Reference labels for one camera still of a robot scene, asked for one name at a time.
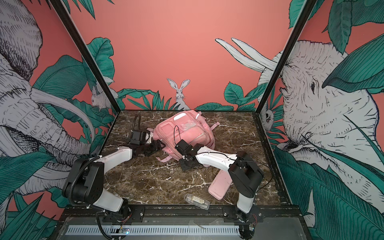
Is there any pink student backpack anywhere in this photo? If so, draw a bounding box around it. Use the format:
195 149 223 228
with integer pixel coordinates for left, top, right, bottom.
147 110 220 163

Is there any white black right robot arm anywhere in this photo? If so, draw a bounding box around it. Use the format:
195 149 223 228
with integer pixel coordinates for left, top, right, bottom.
175 143 264 214

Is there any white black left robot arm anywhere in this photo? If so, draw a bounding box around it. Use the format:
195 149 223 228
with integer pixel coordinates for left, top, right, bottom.
62 140 166 213

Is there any pink pencil case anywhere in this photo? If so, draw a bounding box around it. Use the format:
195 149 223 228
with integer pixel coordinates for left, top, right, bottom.
208 170 233 201

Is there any clear plastic eraser box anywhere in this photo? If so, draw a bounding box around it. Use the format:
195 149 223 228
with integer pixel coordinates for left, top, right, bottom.
184 194 210 210

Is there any white perforated vent strip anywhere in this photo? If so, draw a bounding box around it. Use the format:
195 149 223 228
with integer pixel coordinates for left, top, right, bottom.
65 224 241 236

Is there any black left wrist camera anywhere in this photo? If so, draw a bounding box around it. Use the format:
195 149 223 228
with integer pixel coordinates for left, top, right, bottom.
129 130 151 145

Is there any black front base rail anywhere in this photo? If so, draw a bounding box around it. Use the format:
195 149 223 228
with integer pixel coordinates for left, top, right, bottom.
59 203 304 224

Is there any black left corner frame post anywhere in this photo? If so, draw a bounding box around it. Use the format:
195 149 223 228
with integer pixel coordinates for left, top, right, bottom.
50 0 121 114

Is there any black corner frame post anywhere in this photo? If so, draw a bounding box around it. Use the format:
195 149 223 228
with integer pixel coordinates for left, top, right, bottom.
256 0 317 115
50 0 121 114

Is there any black right corner frame post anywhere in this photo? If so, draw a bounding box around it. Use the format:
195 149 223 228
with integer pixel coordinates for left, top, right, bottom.
256 0 317 115

